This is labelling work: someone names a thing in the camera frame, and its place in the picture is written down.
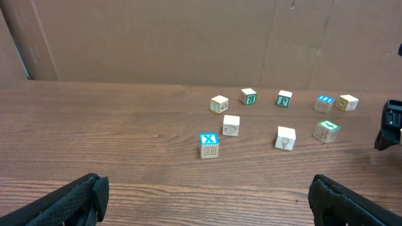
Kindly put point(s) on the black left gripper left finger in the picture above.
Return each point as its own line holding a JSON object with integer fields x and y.
{"x": 81, "y": 202}

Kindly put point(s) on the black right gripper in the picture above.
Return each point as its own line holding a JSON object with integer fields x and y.
{"x": 390, "y": 130}

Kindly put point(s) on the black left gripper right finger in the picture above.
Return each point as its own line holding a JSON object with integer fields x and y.
{"x": 336, "y": 205}

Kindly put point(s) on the blue D wooden block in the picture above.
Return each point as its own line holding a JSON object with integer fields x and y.
{"x": 285, "y": 138}

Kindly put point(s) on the yellow O wooden block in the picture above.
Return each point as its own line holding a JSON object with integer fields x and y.
{"x": 347, "y": 102}

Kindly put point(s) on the green 4 wooden block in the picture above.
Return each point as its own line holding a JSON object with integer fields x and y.
{"x": 326, "y": 131}

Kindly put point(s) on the blue-top wooden block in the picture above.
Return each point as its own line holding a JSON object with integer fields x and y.
{"x": 323, "y": 104}

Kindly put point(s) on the green J wooden block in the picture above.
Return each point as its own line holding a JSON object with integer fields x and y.
{"x": 284, "y": 98}

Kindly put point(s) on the plain globe wooden block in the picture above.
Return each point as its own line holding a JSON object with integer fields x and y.
{"x": 231, "y": 125}

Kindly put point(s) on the green K wooden block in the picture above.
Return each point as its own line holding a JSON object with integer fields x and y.
{"x": 248, "y": 96}

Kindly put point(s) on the blue X wooden block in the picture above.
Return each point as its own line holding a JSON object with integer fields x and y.
{"x": 209, "y": 145}

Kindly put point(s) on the yellow-edged wooden block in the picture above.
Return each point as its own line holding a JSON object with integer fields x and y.
{"x": 219, "y": 104}

